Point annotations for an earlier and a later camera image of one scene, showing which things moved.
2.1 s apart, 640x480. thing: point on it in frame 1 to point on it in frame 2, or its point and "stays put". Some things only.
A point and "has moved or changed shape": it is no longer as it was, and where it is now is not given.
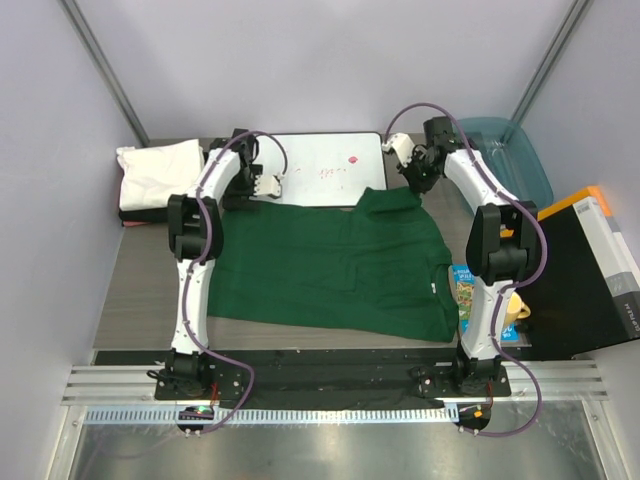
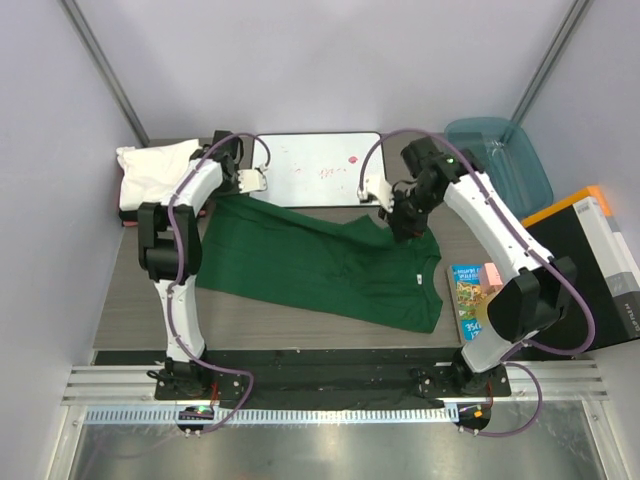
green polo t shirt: (373, 267) has moved or changed shape
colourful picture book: (464, 278) stays put
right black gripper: (416, 185) to (403, 228)
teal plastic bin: (511, 154) stays put
